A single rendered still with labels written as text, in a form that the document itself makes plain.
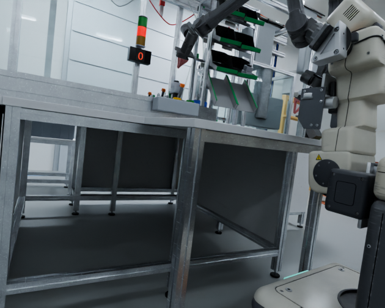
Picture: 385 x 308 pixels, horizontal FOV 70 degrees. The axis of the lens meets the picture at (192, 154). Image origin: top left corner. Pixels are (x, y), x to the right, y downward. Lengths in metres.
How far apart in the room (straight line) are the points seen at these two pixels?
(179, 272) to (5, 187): 0.68
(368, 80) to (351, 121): 0.15
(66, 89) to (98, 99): 0.13
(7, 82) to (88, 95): 0.28
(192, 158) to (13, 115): 0.65
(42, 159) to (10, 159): 3.79
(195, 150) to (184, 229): 0.27
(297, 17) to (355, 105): 0.38
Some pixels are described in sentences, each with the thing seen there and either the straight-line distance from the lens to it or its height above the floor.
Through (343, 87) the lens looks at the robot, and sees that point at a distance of 1.19.
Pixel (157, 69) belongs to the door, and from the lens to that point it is 5.54.
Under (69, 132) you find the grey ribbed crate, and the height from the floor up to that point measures 0.69.
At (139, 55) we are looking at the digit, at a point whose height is 1.20.
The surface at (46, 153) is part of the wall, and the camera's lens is 4.94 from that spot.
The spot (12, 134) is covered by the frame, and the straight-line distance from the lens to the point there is 1.16.
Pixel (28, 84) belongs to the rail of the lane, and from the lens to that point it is 1.22.
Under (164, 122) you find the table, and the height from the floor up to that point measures 0.84.
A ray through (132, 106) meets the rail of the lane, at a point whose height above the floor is 0.90.
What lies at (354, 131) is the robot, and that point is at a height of 0.89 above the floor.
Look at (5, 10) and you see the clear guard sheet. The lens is 2.54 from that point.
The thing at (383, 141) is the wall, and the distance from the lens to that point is 8.66.
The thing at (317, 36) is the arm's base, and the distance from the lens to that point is 1.07.
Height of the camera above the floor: 0.80
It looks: 3 degrees down
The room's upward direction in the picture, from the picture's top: 7 degrees clockwise
